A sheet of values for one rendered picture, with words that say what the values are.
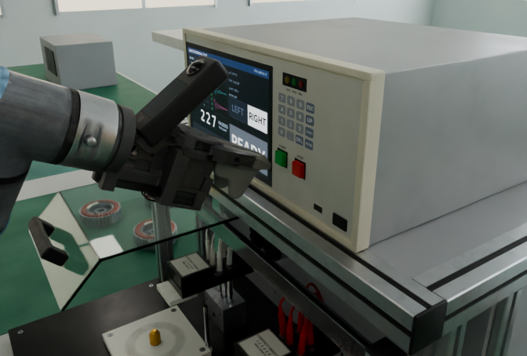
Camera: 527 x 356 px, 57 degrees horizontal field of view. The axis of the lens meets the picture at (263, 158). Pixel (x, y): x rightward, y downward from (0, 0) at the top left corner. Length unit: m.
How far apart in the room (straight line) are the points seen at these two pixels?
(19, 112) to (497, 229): 0.54
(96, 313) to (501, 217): 0.76
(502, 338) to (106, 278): 0.84
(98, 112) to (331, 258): 0.29
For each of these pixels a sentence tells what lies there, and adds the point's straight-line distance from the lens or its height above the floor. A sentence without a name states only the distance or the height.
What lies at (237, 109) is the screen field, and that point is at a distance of 0.71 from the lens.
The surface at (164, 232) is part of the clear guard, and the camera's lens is 0.70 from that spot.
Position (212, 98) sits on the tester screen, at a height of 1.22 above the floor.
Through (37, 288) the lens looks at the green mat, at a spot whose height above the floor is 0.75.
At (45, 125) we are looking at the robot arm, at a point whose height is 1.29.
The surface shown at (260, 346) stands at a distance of 0.72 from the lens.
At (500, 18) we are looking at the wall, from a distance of 7.76.
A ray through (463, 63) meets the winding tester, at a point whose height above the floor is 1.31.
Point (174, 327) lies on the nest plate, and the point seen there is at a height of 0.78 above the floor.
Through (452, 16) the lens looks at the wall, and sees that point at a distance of 8.19.
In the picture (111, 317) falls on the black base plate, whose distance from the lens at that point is 1.05.
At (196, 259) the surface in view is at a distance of 0.90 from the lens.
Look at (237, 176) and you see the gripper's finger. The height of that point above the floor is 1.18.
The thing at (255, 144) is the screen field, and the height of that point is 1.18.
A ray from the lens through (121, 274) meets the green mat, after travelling 1.19.
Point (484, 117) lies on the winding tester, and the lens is 0.67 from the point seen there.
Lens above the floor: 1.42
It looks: 22 degrees down
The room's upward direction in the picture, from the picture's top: straight up
